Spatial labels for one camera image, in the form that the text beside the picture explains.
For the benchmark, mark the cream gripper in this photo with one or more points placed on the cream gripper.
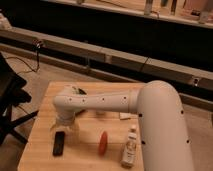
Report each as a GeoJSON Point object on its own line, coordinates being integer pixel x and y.
{"type": "Point", "coordinates": [60, 126]}

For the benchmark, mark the black eraser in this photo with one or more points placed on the black eraser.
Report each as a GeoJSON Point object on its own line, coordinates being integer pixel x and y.
{"type": "Point", "coordinates": [58, 143]}

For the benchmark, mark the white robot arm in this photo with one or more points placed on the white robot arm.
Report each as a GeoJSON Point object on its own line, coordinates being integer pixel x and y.
{"type": "Point", "coordinates": [162, 125]}

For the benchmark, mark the white sponge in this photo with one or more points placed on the white sponge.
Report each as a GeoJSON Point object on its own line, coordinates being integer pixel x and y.
{"type": "Point", "coordinates": [124, 116]}

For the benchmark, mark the green bowl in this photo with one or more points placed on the green bowl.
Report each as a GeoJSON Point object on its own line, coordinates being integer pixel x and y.
{"type": "Point", "coordinates": [81, 92]}

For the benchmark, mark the wooden table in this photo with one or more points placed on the wooden table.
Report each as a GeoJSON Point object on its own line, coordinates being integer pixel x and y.
{"type": "Point", "coordinates": [80, 154]}

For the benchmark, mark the black chair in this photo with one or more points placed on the black chair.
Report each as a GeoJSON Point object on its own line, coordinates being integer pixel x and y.
{"type": "Point", "coordinates": [11, 95]}

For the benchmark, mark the white squeeze bottle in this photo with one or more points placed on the white squeeze bottle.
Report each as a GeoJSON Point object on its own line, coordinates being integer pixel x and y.
{"type": "Point", "coordinates": [129, 151]}

